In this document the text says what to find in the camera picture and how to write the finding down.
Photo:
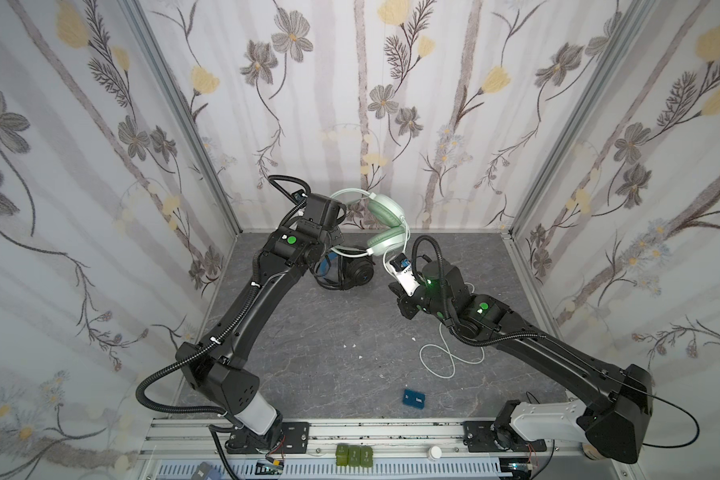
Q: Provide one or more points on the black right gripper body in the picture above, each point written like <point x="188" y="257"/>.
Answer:
<point x="406" y="302"/>

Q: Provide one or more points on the mint green headphones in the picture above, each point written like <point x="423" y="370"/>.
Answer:
<point x="395" y="240"/>

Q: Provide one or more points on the green terminal block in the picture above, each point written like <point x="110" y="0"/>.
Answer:
<point x="361" y="456"/>

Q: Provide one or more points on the black blue headphones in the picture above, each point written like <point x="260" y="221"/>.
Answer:
<point x="341" y="273"/>

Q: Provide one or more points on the small blue block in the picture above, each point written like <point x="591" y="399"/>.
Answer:
<point x="414" y="399"/>

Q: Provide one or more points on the white round cap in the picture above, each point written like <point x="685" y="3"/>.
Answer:
<point x="434" y="453"/>

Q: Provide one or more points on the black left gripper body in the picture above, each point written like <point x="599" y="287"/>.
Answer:
<point x="341" y="273"/>

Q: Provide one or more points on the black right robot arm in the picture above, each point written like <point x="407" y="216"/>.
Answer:
<point x="611" y="406"/>

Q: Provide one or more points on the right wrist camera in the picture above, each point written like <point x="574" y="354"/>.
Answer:
<point x="402" y="270"/>

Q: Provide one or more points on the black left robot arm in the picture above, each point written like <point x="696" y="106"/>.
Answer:
<point x="194" y="360"/>

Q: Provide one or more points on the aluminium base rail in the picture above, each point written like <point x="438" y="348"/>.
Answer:
<point x="183" y="449"/>

